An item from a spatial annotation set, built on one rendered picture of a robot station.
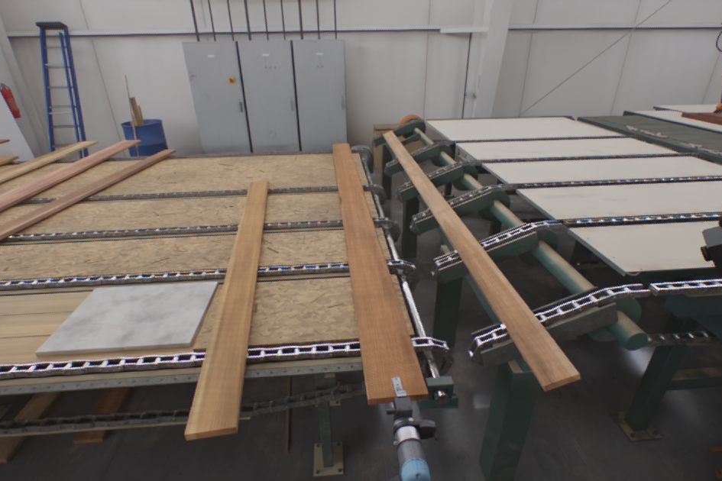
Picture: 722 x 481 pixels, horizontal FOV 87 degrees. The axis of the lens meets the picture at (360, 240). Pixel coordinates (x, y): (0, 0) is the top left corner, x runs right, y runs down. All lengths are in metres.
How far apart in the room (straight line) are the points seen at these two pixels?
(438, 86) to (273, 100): 2.91
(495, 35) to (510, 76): 1.27
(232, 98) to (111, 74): 2.19
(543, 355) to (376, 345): 0.59
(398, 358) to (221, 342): 0.69
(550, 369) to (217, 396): 1.11
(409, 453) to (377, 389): 0.26
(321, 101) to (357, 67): 1.01
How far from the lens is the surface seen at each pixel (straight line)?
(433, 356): 1.65
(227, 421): 1.37
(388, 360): 1.47
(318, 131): 6.73
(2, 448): 2.99
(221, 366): 1.55
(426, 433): 1.31
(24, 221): 3.48
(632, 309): 1.88
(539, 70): 8.16
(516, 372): 1.71
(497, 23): 6.85
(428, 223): 2.63
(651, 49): 9.29
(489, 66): 6.94
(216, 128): 6.96
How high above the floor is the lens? 1.91
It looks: 27 degrees down
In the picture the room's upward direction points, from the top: 1 degrees counter-clockwise
